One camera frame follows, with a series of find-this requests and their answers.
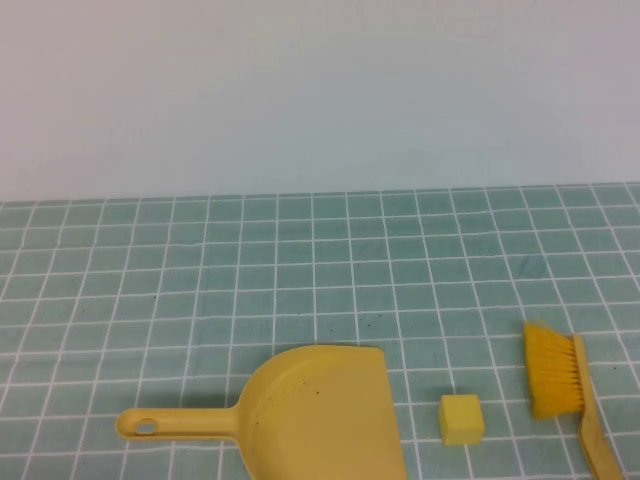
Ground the yellow plastic dustpan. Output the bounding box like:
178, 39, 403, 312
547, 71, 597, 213
115, 343, 409, 480

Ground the small yellow foam cube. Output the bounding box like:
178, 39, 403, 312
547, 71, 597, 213
438, 393, 485, 447

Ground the yellow hand brush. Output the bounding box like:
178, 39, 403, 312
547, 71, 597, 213
522, 321, 625, 480

